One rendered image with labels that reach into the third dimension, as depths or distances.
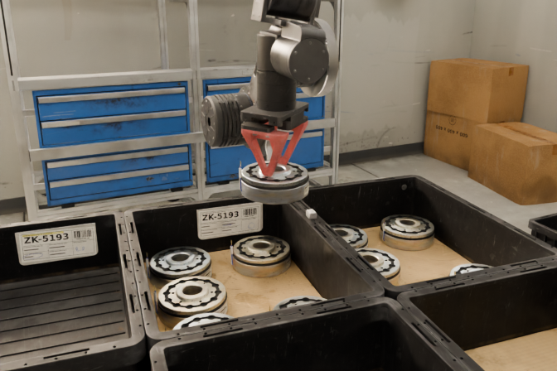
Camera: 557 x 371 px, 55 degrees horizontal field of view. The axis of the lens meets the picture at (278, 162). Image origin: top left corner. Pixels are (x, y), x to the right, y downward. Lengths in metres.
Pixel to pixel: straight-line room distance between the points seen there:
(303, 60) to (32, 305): 0.57
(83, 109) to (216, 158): 0.72
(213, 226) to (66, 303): 0.28
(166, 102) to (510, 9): 2.88
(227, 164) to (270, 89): 2.19
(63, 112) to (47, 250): 1.74
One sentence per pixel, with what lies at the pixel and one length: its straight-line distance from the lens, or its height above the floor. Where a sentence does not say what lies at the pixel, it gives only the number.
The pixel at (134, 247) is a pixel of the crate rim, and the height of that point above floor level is 0.93.
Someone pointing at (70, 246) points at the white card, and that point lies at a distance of 0.99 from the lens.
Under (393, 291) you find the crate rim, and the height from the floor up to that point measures 0.93.
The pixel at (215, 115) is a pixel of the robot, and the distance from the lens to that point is 1.75.
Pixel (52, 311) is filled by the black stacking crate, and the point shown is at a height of 0.83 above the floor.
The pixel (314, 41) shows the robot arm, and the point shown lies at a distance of 0.68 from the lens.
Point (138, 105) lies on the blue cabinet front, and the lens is 2.72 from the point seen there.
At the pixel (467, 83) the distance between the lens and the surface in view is 4.28.
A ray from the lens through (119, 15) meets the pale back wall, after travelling 3.53.
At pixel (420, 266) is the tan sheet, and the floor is 0.83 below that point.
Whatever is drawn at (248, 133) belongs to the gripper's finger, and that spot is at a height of 1.10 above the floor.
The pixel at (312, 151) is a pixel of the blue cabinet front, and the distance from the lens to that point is 3.12.
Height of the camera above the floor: 1.29
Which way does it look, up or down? 17 degrees down
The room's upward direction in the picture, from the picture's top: straight up
